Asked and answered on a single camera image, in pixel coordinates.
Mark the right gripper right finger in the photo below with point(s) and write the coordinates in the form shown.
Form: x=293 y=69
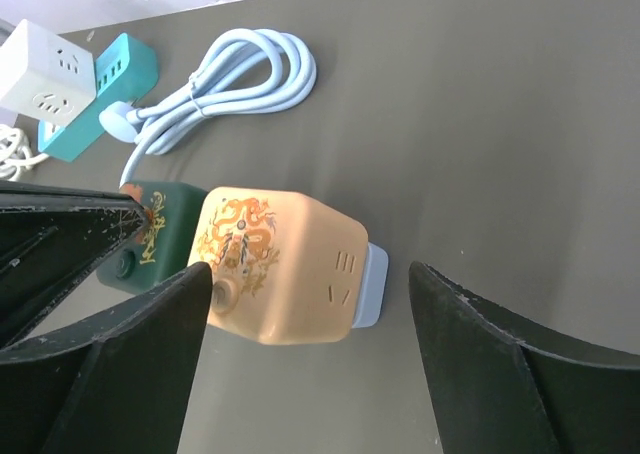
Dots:
x=502 y=383

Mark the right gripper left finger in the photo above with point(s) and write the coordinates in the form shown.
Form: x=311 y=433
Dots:
x=118 y=381

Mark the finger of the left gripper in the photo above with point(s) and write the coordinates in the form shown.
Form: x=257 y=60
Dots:
x=51 y=239

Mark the dark green cube adapter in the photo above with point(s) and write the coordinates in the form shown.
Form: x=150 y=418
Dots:
x=162 y=249

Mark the white cube adapter on teal strip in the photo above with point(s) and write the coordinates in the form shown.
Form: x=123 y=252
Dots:
x=44 y=76

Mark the light blue power strip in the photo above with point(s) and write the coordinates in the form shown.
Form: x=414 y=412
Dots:
x=370 y=299

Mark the teal power strip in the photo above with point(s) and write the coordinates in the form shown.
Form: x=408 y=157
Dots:
x=126 y=71

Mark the orange cube adapter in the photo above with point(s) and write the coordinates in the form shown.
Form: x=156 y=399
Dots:
x=286 y=268

